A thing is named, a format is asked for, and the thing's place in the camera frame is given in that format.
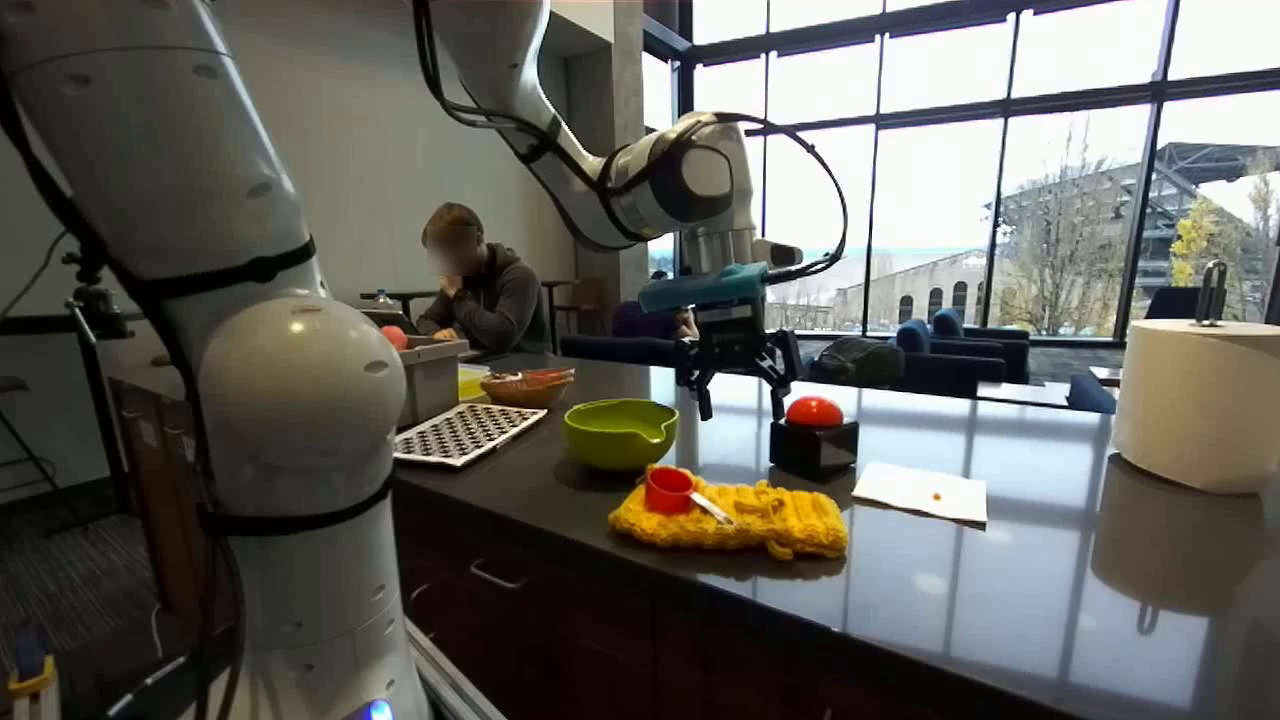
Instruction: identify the dark blue sofa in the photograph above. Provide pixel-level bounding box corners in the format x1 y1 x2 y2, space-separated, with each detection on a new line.
798 307 1029 397

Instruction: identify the white paper sheet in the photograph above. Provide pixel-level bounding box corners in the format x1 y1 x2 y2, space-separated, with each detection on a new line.
853 462 986 529

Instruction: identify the white paper towel roll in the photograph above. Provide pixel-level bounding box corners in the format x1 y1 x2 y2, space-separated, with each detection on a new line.
1113 320 1280 493

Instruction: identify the red measuring spoon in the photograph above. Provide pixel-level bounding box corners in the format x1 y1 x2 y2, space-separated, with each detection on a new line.
645 462 727 524

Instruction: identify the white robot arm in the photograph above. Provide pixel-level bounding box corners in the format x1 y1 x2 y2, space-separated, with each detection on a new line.
0 0 795 720

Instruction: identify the grey plastic bin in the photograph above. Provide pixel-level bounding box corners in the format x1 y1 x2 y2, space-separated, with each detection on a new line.
398 342 461 422

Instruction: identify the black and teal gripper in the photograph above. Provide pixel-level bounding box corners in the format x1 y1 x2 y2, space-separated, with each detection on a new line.
638 264 795 419

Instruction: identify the yellow knitted cloth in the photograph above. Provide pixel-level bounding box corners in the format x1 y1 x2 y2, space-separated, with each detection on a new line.
609 483 847 561

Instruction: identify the camera on tripod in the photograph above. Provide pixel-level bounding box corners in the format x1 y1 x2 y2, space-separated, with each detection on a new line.
63 248 131 506

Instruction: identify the checkered calibration board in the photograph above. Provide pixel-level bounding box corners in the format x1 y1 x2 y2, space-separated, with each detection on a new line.
394 402 545 467

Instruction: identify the green bowl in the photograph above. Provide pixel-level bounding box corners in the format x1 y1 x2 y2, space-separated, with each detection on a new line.
563 397 681 470

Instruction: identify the red button black box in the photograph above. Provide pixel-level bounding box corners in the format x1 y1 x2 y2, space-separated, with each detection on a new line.
769 397 859 478

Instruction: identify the seated person grey hoodie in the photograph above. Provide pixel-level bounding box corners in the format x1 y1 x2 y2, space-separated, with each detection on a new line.
416 204 541 356

